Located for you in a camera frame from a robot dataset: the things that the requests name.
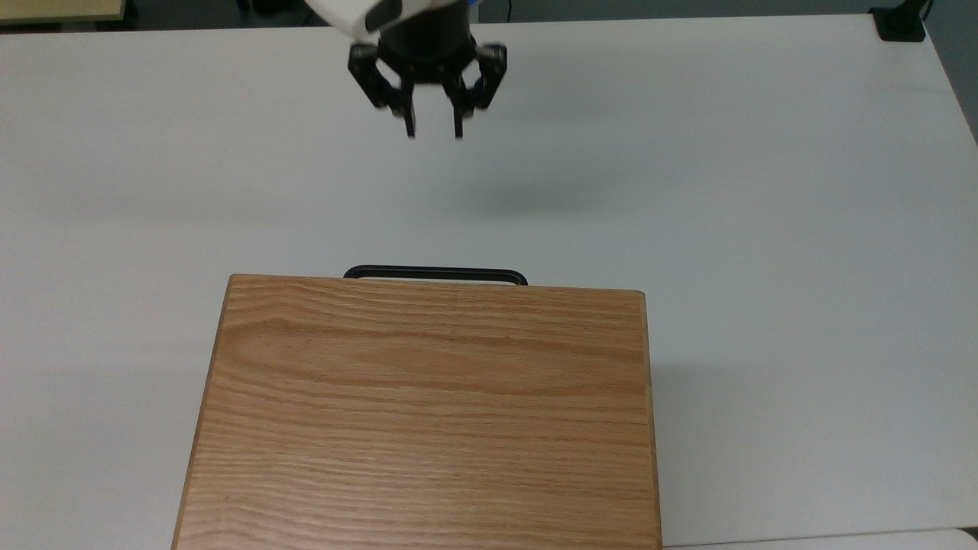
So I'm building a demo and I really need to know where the wooden cabinet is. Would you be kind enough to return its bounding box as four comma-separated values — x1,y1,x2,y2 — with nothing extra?
171,273,664,550

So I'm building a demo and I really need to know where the yellow wooden table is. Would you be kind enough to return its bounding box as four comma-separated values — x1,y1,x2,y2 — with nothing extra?
0,0,128,25

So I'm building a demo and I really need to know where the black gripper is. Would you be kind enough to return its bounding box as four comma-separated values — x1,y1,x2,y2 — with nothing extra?
347,6,510,141

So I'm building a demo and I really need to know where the black drawer handle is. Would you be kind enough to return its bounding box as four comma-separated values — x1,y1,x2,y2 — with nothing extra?
343,265,529,287

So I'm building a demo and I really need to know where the black table clamp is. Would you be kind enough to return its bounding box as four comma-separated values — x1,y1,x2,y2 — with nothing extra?
870,0,934,42

